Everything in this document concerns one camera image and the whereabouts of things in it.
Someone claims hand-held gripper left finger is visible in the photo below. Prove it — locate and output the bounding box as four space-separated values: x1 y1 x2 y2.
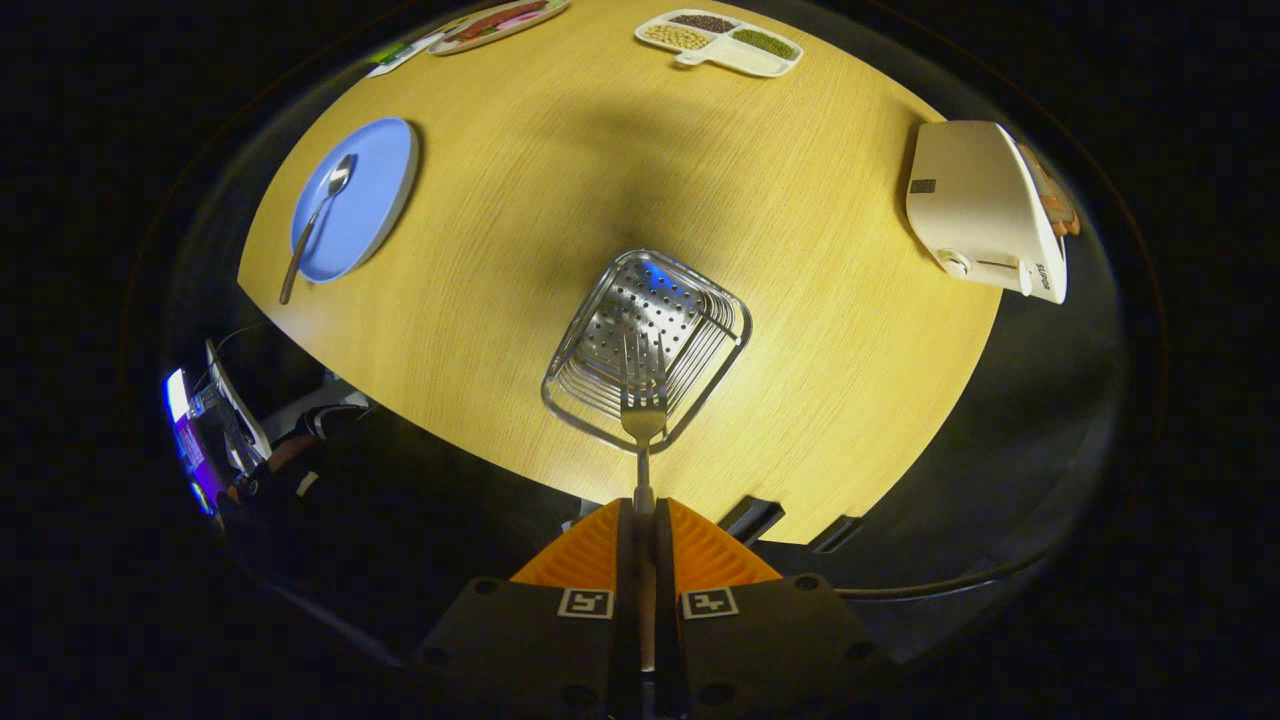
410 497 643 720

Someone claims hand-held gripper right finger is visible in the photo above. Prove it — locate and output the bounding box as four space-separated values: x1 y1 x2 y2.
654 497 893 720

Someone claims metal fork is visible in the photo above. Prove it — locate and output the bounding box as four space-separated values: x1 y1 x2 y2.
620 333 669 673

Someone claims metal spoon with brown handle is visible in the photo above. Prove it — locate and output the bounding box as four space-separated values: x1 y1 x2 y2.
279 153 357 306

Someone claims black table clamp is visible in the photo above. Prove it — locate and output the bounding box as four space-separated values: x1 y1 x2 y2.
807 514 864 554
718 495 787 547

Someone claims perforated metal basket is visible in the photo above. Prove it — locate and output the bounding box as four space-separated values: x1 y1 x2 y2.
541 249 753 456

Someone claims open laptop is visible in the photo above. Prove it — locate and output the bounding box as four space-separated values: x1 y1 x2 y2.
204 339 273 461

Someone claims lit computer monitor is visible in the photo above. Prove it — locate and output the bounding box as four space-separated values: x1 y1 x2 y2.
164 368 223 517

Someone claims blue plate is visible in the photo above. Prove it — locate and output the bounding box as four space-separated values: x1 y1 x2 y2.
290 117 419 284

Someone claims white toaster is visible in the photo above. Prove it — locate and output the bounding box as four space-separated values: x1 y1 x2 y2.
906 120 1069 305

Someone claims bread slice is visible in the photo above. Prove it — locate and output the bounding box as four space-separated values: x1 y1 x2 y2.
1020 145 1082 238

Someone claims white divided tray with beans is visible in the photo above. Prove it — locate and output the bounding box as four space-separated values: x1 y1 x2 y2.
635 10 804 79

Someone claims plate with toy food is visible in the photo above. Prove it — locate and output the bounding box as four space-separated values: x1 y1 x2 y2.
428 0 572 56

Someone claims black cable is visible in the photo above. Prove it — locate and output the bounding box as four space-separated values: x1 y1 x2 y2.
838 550 1061 599

